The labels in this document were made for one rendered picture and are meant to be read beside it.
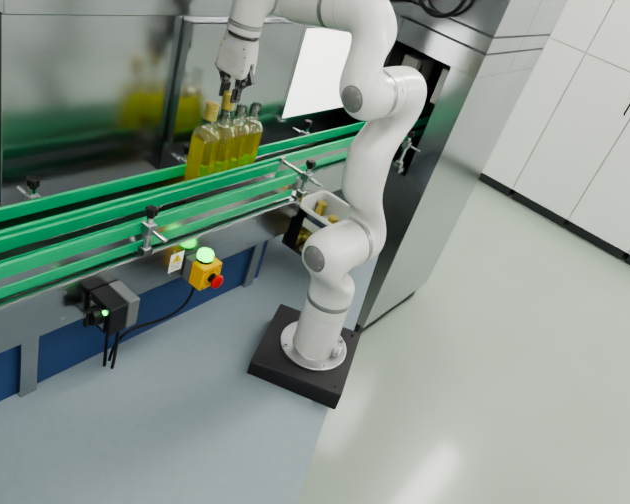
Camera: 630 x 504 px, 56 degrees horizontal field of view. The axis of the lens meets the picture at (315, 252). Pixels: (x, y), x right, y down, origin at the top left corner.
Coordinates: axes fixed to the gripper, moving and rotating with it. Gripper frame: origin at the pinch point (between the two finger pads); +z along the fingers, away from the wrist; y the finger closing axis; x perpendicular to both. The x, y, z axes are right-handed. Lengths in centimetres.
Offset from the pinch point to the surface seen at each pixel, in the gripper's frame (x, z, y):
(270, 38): 26.2, -9.0, -11.6
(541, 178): 384, 106, 21
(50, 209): -48, 26, -4
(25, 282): -64, 28, 13
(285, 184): 16.9, 24.7, 13.9
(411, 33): 109, -10, -8
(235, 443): -36, 61, 55
